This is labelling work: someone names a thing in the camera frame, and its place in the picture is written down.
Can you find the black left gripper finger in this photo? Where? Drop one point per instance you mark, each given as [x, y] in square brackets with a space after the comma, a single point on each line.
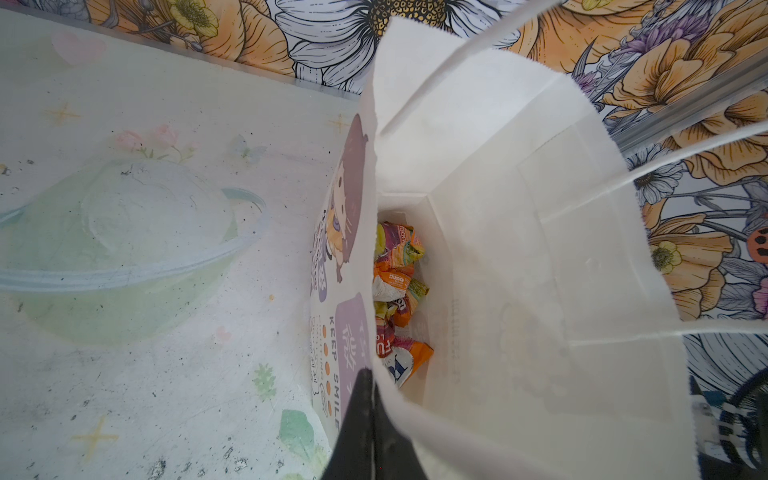
[369, 447]

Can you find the orange Fox's fruits candy bag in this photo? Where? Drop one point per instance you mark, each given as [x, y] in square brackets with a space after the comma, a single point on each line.
[397, 291]

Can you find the white flower-print paper bag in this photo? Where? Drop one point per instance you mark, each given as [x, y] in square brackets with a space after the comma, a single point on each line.
[589, 181]

